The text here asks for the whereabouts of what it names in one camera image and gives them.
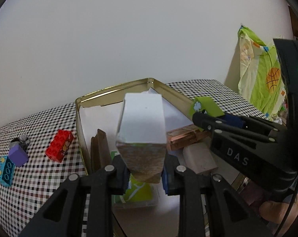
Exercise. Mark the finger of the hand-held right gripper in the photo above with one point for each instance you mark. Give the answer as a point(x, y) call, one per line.
point(208, 123)
point(234, 121)

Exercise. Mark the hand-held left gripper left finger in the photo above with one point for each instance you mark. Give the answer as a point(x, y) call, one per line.
point(120, 180)

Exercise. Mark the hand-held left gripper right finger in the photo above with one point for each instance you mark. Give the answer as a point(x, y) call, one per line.
point(165, 180)

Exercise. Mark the green building block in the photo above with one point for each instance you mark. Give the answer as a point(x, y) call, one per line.
point(208, 107)

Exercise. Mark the clear dental floss box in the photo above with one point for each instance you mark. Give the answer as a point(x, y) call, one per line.
point(139, 195)

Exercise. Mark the copper framed mirror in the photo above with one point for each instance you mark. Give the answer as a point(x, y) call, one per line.
point(183, 138)

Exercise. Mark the brown folding comb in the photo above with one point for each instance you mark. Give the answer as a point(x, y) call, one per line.
point(101, 150)

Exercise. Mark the gold metal tin box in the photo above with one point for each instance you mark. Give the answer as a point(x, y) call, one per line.
point(81, 138)

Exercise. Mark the white box with red label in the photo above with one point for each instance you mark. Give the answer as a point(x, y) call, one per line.
point(141, 118)

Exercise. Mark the red building block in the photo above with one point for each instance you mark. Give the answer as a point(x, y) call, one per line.
point(59, 145)

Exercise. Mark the purple cube box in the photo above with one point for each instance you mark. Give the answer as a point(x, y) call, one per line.
point(18, 156)

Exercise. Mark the small grey item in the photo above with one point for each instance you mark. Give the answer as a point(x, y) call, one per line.
point(23, 140)

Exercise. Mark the blue building block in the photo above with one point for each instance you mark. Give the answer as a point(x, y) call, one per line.
point(6, 172)

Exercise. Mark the green printed cloth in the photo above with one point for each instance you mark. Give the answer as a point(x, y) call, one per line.
point(260, 79)

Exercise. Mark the white paper liner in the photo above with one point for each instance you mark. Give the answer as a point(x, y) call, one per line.
point(99, 118)

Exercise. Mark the checked tablecloth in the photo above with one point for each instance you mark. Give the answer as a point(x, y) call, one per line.
point(40, 197)

